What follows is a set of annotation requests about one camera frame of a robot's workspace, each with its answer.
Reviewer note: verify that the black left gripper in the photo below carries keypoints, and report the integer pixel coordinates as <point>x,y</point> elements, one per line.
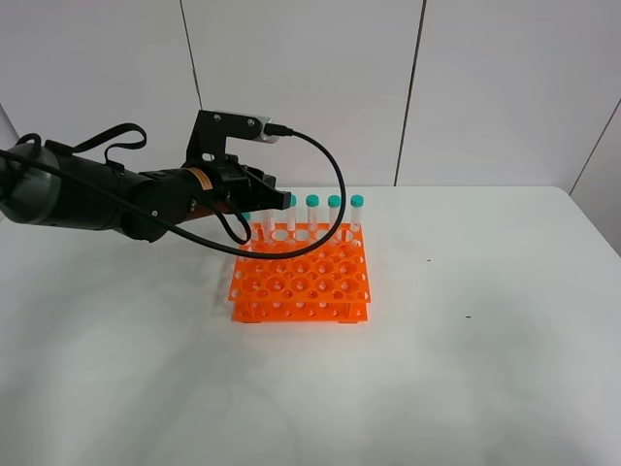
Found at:
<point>232,185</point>

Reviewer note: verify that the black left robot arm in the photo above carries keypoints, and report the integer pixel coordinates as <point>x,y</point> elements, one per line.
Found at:
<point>32,196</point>

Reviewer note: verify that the teal capped tube front left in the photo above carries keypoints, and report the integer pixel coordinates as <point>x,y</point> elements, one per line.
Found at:
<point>246,228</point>

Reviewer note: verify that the teal capped tube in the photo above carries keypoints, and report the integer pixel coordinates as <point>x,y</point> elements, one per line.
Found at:
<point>356,208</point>
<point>312,203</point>
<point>334,207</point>
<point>268,221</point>
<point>246,228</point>
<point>291,215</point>

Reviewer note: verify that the orange test tube rack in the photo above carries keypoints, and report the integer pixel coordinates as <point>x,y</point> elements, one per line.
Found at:
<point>329,284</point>

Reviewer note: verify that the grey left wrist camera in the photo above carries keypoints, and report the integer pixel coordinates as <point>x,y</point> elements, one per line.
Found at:
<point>212,129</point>

